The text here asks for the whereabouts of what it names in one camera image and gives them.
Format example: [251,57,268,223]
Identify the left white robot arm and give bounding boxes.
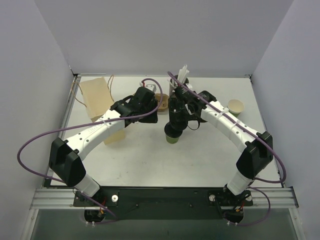
[48,86,158,206]

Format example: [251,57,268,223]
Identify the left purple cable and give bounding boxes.
[16,78,163,185]

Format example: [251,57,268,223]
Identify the black plastic cup lid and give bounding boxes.
[164,124,183,139]

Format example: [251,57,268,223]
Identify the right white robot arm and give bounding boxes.
[164,86,274,196]

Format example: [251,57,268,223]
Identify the brown paper bag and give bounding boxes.
[79,76,126,146]

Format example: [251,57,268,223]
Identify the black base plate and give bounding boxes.
[73,186,253,220]

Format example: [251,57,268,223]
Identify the brown cardboard cup carrier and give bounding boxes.
[155,93,169,112]

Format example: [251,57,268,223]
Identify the purple cable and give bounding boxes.
[166,71,287,227]
[16,78,163,185]

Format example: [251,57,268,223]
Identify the grey straw holder cup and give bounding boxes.
[168,78,190,97]

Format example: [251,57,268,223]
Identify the green paper coffee cup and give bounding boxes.
[165,135,180,144]

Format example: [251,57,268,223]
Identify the white wrapped straw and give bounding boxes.
[174,64,190,87]

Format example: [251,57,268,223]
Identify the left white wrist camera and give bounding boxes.
[140,82,157,93]

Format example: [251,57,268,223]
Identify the aluminium frame rail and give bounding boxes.
[30,187,299,210]

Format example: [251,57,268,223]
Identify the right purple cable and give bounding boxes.
[166,71,287,227]

